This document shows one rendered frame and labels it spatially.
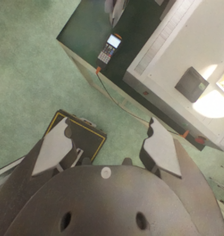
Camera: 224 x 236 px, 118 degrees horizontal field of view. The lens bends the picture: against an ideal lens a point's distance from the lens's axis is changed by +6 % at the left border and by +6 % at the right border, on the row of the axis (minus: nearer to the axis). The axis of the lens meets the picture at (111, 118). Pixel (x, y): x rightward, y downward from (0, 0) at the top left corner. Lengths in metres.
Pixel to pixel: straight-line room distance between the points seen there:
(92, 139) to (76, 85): 0.89
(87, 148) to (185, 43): 1.15
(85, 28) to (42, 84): 1.17
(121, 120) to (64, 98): 1.01
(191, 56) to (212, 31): 0.15
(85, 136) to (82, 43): 0.83
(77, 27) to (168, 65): 0.54
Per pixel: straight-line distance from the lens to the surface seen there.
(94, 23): 0.67
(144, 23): 0.72
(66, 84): 1.43
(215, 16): 0.76
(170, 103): 0.46
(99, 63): 0.49
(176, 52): 0.55
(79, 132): 0.97
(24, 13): 2.22
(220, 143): 0.74
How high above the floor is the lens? 1.19
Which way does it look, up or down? 84 degrees down
